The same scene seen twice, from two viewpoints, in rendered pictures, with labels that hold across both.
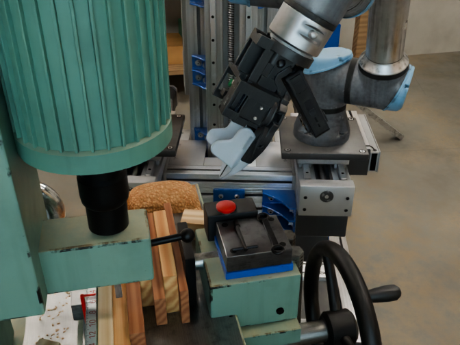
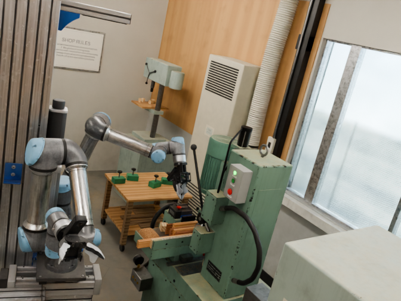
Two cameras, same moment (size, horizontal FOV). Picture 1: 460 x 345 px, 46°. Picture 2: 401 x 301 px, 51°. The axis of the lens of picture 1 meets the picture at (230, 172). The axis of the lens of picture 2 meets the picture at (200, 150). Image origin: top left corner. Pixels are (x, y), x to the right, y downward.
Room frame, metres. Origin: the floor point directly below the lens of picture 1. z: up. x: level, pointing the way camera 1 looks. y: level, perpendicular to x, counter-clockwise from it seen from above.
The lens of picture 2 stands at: (1.60, 2.06, 2.07)
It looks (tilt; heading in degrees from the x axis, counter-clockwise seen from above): 17 degrees down; 245
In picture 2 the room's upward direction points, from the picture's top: 13 degrees clockwise
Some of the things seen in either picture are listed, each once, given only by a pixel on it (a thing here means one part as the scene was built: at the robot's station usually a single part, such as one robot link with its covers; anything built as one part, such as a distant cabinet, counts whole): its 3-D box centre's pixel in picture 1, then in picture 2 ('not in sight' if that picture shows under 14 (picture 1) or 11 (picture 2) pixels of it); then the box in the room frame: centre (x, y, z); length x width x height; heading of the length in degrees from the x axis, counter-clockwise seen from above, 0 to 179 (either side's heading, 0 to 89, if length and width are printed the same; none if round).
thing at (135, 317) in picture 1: (133, 283); (193, 233); (0.61, 0.15, 0.92); 0.25 x 0.02 x 0.05; 12
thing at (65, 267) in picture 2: not in sight; (62, 255); (1.34, 0.25, 0.87); 0.15 x 0.15 x 0.10
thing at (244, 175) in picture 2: not in sight; (237, 183); (0.63, 0.50, 1.40); 0.10 x 0.06 x 0.16; 102
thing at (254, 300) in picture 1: (244, 272); (178, 220); (0.65, -0.02, 0.91); 0.15 x 0.14 x 0.09; 12
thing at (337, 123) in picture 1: (322, 117); (59, 207); (1.32, -0.25, 0.87); 0.15 x 0.15 x 0.10
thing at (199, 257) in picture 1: (206, 260); (184, 220); (0.64, 0.04, 0.95); 0.09 x 0.07 x 0.09; 12
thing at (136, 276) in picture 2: not in sight; (141, 278); (0.85, 0.07, 0.58); 0.12 x 0.08 x 0.08; 102
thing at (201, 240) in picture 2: not in sight; (201, 240); (0.68, 0.37, 1.02); 0.09 x 0.07 x 0.12; 12
